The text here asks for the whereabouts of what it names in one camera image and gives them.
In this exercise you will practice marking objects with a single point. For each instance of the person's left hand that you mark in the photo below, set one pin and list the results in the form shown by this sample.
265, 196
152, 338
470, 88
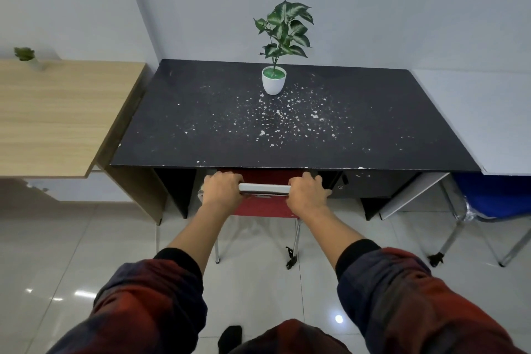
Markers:
222, 194

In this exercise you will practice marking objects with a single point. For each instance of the person's right hand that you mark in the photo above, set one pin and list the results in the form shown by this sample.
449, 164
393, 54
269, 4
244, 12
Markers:
309, 196

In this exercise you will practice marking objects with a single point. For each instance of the red chair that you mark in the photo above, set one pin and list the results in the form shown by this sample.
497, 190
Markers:
265, 206

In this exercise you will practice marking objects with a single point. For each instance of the blue chair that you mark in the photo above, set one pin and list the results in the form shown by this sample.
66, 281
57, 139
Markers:
498, 196

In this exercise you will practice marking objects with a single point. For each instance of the person's left forearm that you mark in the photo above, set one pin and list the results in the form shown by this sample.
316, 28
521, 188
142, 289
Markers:
195, 241

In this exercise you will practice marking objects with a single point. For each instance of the person's right forearm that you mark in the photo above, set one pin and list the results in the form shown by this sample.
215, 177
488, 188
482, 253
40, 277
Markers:
336, 237

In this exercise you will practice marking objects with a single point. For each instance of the person's plaid shirt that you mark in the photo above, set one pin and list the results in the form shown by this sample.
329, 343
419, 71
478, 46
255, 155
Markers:
290, 339

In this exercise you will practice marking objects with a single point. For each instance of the person's left foot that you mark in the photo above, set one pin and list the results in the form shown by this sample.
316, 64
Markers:
230, 339

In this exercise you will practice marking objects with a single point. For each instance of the black table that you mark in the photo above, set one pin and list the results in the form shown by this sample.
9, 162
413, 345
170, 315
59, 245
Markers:
352, 125

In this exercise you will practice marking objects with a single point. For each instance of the green plant in white pot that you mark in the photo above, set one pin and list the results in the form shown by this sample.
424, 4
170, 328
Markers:
274, 84

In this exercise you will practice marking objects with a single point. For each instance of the wooden table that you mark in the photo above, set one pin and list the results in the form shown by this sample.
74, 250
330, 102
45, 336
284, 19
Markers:
62, 117

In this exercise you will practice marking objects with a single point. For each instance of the white table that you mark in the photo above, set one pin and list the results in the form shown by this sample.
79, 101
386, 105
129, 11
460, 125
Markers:
477, 117

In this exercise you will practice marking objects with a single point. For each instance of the tiny green plant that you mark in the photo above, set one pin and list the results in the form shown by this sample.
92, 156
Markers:
24, 53

